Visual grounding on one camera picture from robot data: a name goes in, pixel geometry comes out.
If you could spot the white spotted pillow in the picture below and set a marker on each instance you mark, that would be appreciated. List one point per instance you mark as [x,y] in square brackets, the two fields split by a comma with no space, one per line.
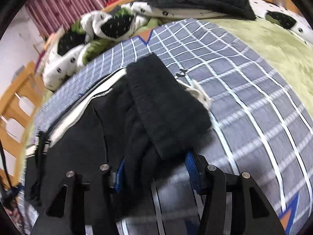
[283,17]

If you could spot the light green fuzzy blanket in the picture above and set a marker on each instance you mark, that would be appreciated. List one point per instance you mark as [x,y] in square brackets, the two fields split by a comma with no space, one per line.
[289,55]

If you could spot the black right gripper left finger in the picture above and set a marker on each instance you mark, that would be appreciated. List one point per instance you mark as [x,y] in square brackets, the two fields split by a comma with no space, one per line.
[72,193]

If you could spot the black pants with white stripe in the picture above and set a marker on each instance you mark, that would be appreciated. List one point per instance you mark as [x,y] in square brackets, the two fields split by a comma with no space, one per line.
[140,115]

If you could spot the white green spotted quilt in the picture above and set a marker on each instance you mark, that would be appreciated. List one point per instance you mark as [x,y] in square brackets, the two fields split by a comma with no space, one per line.
[88,37]

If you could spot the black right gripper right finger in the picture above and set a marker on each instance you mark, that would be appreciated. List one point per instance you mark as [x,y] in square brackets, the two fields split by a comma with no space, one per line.
[231,201]

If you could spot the grey checkered bed sheet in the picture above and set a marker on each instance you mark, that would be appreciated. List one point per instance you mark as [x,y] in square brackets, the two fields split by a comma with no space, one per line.
[259,122]

